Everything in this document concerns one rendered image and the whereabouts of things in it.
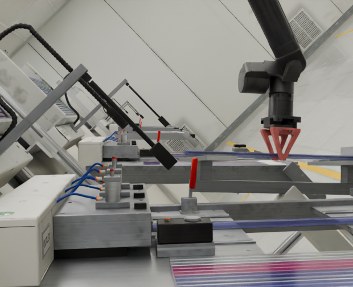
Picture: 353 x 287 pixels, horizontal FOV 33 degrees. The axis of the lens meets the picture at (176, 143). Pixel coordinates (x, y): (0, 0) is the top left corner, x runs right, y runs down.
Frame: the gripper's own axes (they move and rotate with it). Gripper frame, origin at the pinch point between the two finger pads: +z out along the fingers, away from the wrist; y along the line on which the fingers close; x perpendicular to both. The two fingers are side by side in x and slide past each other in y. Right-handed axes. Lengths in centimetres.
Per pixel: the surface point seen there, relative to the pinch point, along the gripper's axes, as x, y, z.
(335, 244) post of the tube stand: 18.2, -7.8, 20.9
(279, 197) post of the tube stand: 4.2, -10.4, 9.8
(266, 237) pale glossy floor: 84, -254, 48
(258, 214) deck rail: -9.6, 15.8, 12.3
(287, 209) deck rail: -3.6, 16.4, 11.1
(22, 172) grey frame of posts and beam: -57, 10, 6
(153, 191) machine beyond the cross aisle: 28, -417, 26
